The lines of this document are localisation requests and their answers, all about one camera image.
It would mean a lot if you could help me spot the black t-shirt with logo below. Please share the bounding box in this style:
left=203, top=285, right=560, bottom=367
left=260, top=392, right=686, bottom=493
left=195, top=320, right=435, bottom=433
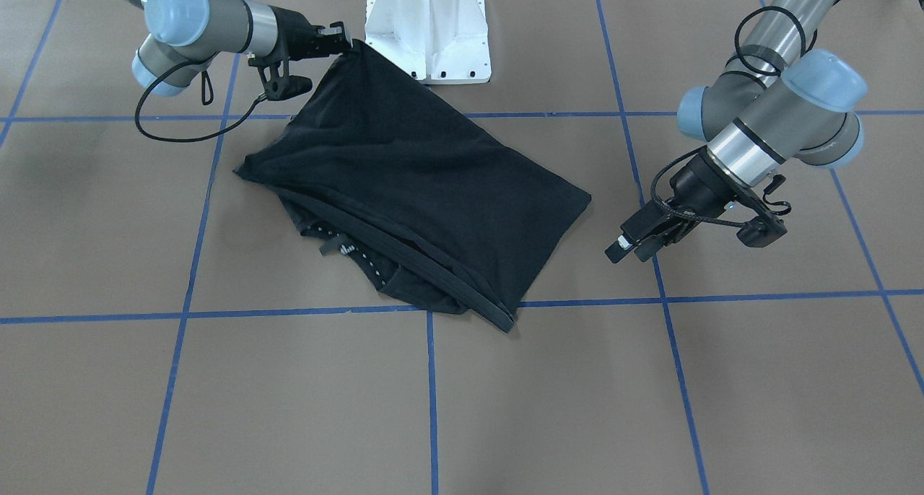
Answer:
left=235, top=40, right=591, bottom=333

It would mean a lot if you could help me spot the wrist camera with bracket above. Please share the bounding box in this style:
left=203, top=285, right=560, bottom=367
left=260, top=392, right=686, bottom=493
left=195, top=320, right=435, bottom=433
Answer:
left=731, top=174, right=792, bottom=248
left=248, top=53, right=314, bottom=102

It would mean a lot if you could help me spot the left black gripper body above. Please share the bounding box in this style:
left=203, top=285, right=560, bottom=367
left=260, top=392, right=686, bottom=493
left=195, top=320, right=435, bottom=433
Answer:
left=650, top=151, right=745, bottom=231

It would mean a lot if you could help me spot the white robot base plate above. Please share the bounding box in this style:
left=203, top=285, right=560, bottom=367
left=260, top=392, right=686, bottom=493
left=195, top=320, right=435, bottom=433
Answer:
left=365, top=0, right=492, bottom=85

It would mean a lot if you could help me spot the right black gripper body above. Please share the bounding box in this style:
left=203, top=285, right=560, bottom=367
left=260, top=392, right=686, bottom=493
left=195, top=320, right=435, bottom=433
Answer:
left=274, top=9, right=327, bottom=61

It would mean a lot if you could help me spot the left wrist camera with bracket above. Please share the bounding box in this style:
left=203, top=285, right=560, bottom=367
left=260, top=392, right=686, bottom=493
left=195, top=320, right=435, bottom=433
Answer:
left=731, top=174, right=792, bottom=248

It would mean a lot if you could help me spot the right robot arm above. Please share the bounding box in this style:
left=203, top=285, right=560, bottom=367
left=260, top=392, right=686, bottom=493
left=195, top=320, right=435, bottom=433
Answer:
left=123, top=0, right=352, bottom=101

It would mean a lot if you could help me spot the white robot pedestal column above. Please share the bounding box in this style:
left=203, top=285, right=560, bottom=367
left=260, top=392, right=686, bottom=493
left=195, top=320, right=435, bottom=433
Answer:
left=365, top=0, right=488, bottom=37

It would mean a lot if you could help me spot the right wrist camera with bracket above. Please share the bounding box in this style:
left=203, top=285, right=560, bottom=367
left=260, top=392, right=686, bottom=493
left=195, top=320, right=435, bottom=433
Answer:
left=248, top=53, right=314, bottom=102

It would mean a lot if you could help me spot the braided black cable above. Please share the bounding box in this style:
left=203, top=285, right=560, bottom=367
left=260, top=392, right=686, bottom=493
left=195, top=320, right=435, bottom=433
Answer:
left=134, top=56, right=275, bottom=144
left=725, top=6, right=818, bottom=77

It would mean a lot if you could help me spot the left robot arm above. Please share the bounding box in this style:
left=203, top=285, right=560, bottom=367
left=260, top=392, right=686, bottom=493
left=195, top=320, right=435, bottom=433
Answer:
left=605, top=0, right=868, bottom=263

